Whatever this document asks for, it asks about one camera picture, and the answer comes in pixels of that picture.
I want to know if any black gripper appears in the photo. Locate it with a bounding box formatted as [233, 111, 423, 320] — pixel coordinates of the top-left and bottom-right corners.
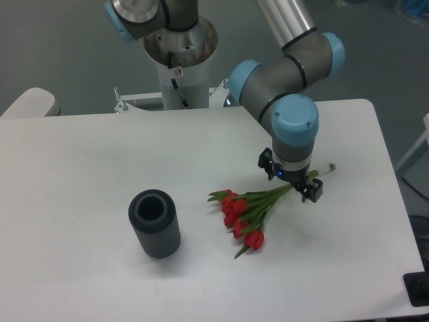
[257, 148, 323, 203]

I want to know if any red tulip bouquet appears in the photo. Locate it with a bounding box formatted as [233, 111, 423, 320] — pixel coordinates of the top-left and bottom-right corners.
[207, 163, 336, 259]

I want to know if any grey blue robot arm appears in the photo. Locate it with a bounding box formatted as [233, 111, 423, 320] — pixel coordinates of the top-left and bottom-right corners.
[104, 1, 345, 202]

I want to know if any dark grey ribbed vase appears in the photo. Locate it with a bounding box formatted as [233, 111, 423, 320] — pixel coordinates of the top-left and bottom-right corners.
[128, 189, 181, 259]

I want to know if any black object at table edge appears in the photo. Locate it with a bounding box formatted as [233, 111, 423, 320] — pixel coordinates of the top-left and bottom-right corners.
[403, 272, 428, 307]

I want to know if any blue items top right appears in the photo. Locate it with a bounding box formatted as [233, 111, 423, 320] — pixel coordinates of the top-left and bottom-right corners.
[395, 0, 428, 25]

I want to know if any white chair armrest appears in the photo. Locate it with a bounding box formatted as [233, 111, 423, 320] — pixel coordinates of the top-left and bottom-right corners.
[1, 87, 61, 119]

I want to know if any white pedestal base bracket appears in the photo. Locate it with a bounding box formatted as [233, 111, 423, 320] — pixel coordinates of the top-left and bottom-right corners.
[113, 78, 239, 113]

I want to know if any white furniture frame right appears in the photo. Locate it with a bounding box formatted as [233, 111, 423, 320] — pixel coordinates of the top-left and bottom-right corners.
[394, 113, 429, 199]

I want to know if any black pedestal cable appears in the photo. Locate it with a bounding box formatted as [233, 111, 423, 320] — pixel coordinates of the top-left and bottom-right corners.
[166, 50, 192, 110]

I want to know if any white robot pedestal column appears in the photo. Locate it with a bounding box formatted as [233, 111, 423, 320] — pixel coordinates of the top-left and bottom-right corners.
[143, 16, 219, 101]

